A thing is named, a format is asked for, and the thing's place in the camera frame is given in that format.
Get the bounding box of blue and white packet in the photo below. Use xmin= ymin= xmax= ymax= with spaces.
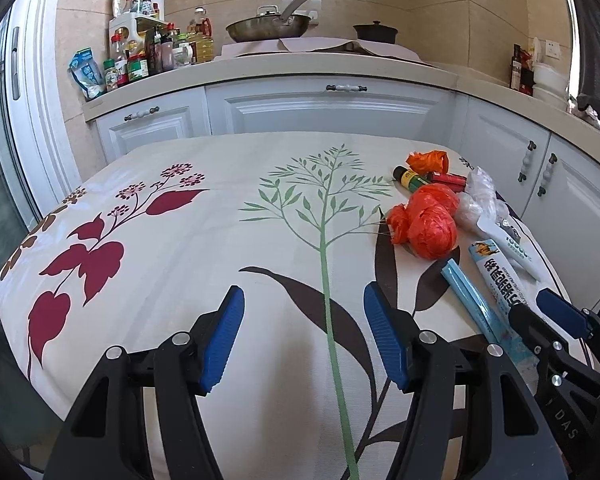
xmin=69 ymin=49 xmax=106 ymax=102

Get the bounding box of white toothpaste tube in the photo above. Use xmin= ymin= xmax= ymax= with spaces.
xmin=468 ymin=240 xmax=531 ymax=321

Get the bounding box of light blue flat box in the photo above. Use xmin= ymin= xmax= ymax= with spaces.
xmin=441 ymin=258 xmax=538 ymax=368

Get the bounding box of white sliding door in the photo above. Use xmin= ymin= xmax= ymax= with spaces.
xmin=0 ymin=0 xmax=86 ymax=311

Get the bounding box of red snack packet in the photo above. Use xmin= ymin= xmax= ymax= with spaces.
xmin=521 ymin=52 xmax=536 ymax=96

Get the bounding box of large orange plastic bag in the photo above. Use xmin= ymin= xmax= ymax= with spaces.
xmin=386 ymin=183 xmax=461 ymax=261

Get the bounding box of white bowl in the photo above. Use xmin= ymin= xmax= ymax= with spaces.
xmin=532 ymin=84 xmax=567 ymax=107
xmin=534 ymin=62 xmax=568 ymax=86

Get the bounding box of red can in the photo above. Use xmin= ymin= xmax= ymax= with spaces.
xmin=426 ymin=172 xmax=468 ymax=191

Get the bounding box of black pot with lid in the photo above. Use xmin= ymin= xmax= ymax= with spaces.
xmin=352 ymin=20 xmax=400 ymax=45

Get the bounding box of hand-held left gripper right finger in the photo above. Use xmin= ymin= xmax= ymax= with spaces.
xmin=363 ymin=281 xmax=568 ymax=480

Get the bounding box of group of condiment bottles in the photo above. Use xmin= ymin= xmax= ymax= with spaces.
xmin=102 ymin=0 xmax=216 ymax=93

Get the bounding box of pale stove cover cloth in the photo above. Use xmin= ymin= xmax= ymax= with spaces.
xmin=212 ymin=37 xmax=431 ymax=65

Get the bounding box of white kitchen cabinet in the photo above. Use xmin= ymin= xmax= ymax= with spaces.
xmin=85 ymin=52 xmax=600 ymax=331

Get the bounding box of clear plastic bag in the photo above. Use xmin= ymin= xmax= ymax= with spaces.
xmin=452 ymin=166 xmax=506 ymax=236

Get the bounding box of green label spray bottle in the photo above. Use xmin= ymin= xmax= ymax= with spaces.
xmin=392 ymin=165 xmax=433 ymax=193

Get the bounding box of dark glass bottle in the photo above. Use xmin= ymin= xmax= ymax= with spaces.
xmin=510 ymin=44 xmax=523 ymax=90

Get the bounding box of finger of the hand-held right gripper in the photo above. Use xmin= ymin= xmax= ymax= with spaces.
xmin=508 ymin=304 xmax=571 ymax=376
xmin=536 ymin=289 xmax=600 ymax=361

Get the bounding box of white and teal tube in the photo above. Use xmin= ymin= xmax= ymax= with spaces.
xmin=477 ymin=220 xmax=543 ymax=282

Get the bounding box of floral printed tablecloth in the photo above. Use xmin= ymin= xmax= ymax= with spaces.
xmin=0 ymin=132 xmax=576 ymax=480

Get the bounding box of steel wok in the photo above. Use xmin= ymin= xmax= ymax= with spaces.
xmin=225 ymin=0 xmax=316 ymax=43

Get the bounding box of grey door handle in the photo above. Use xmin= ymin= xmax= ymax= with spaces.
xmin=11 ymin=26 xmax=21 ymax=101

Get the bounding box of small orange plastic bag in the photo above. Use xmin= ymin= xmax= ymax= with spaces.
xmin=406 ymin=150 xmax=451 ymax=175

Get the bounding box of dark grey cloth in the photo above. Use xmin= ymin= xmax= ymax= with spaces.
xmin=555 ymin=0 xmax=600 ymax=121

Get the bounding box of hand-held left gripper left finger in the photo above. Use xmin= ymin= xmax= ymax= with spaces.
xmin=45 ymin=285 xmax=246 ymax=480

